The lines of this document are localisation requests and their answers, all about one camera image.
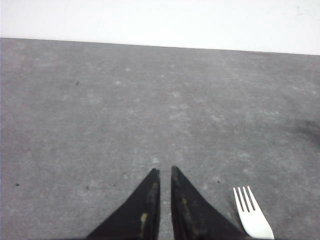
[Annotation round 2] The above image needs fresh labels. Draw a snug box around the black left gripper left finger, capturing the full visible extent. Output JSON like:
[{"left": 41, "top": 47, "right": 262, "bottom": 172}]
[{"left": 86, "top": 168, "right": 161, "bottom": 240}]

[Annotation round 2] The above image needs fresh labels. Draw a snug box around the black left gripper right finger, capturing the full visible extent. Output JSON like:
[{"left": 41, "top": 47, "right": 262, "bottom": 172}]
[{"left": 171, "top": 166, "right": 248, "bottom": 240}]

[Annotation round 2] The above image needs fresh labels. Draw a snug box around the white plastic fork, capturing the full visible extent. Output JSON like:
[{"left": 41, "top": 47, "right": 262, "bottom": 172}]
[{"left": 233, "top": 186, "right": 275, "bottom": 240}]

